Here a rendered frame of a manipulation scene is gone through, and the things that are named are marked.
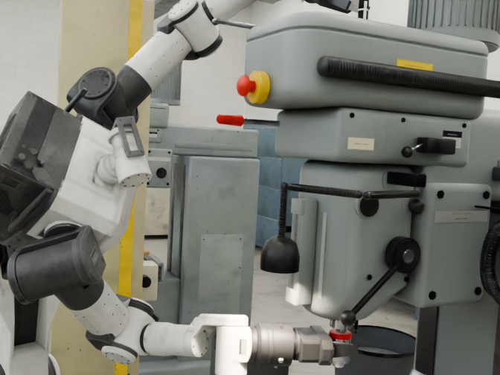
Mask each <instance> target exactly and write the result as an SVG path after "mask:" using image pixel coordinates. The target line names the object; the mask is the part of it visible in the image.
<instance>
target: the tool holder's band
mask: <svg viewBox="0 0 500 375"><path fill-rule="evenodd" d="M335 330H336V329H335V328H334V329H332V330H330V333H329V336H330V337H331V338H334V339H339V340H348V339H351V336H352V333H351V332H350V331H349V330H346V333H337V332H336V331H335Z"/></svg>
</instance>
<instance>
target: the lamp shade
mask: <svg viewBox="0 0 500 375"><path fill-rule="evenodd" d="M299 263H300V254H299V251H298V246H297V243H296V242H294V241H293V240H292V239H291V238H289V237H287V236H285V237H280V236H278V235H277V236H275V237H272V238H270V239H269V240H267V241H266V242H265V244H264V247H263V250H262V252H261V255H260V269H261V270H263V271H265V272H272V273H278V274H292V273H296V272H299Z"/></svg>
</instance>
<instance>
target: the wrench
mask: <svg viewBox="0 0 500 375"><path fill-rule="evenodd" d="M212 22H213V23H217V24H221V25H230V26H234V27H239V28H248V29H252V28H253V27H255V26H257V25H253V24H249V23H244V22H236V21H231V20H227V19H219V18H215V19H212Z"/></svg>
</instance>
